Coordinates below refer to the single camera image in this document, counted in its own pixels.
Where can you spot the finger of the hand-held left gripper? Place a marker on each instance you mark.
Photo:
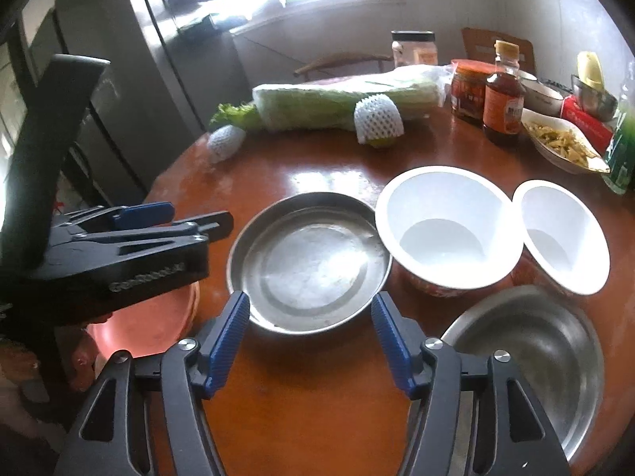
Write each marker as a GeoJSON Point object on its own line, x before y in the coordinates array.
{"type": "Point", "coordinates": [168, 233]}
{"type": "Point", "coordinates": [144, 213]}

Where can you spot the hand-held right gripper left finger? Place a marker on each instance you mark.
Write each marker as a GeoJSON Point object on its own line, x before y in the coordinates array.
{"type": "Point", "coordinates": [225, 344]}

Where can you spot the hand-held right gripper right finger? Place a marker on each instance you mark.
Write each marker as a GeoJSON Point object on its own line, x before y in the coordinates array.
{"type": "Point", "coordinates": [392, 347]}

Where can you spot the stainless steel plate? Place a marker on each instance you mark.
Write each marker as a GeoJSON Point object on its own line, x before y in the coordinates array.
{"type": "Point", "coordinates": [307, 267]}

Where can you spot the large white bowl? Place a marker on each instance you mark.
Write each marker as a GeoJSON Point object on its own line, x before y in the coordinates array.
{"type": "Point", "coordinates": [441, 238]}

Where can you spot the small white bowl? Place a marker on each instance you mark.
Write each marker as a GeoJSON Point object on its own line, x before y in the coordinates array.
{"type": "Point", "coordinates": [560, 238]}

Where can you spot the person's left hand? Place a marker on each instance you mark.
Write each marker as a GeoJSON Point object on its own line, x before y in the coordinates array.
{"type": "Point", "coordinates": [17, 406]}

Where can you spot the grey refrigerator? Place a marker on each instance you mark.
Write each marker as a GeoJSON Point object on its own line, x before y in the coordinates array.
{"type": "Point", "coordinates": [129, 84]}

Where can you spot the small foam-netted fruit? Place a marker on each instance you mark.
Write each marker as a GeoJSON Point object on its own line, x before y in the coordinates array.
{"type": "Point", "coordinates": [225, 145]}

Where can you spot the stainless steel bowl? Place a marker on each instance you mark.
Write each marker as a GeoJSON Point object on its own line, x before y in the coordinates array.
{"type": "Point", "coordinates": [536, 357]}

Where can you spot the napa cabbage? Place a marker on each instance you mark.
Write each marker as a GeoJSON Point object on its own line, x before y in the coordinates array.
{"type": "Point", "coordinates": [322, 101]}

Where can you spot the large foam-netted fruit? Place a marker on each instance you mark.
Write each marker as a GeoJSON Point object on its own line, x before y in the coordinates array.
{"type": "Point", "coordinates": [379, 119]}

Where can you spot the white windowsill cabinet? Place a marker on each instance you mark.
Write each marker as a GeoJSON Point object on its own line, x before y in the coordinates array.
{"type": "Point", "coordinates": [317, 39]}

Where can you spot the red chili sauce jar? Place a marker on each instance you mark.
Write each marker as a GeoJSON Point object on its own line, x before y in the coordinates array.
{"type": "Point", "coordinates": [467, 94]}

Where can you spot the dish of pickled vegetables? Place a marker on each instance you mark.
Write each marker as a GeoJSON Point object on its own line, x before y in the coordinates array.
{"type": "Point", "coordinates": [560, 144]}

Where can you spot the brown sauce bottle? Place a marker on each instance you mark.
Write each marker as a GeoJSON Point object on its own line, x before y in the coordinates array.
{"type": "Point", "coordinates": [503, 104]}

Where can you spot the white ceramic bowl with food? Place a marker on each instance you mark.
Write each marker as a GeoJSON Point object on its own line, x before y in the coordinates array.
{"type": "Point", "coordinates": [540, 96]}

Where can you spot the black-lidded clear jar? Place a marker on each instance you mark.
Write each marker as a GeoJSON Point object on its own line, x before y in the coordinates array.
{"type": "Point", "coordinates": [414, 52]}

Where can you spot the red tissue box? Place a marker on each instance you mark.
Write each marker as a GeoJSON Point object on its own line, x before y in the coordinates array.
{"type": "Point", "coordinates": [590, 126]}

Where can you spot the green drink bottle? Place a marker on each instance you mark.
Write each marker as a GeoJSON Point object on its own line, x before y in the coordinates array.
{"type": "Point", "coordinates": [622, 153]}

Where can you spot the wooden chair with solid back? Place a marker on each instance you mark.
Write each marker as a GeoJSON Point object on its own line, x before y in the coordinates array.
{"type": "Point", "coordinates": [481, 49]}

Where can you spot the small steel bowl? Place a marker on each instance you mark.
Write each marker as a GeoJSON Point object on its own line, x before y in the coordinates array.
{"type": "Point", "coordinates": [595, 101]}

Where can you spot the yellow plastic tool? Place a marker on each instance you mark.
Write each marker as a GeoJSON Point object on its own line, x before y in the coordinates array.
{"type": "Point", "coordinates": [590, 69]}

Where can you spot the wooden chair with curved rail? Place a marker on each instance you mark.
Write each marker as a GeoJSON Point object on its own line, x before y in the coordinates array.
{"type": "Point", "coordinates": [342, 62]}

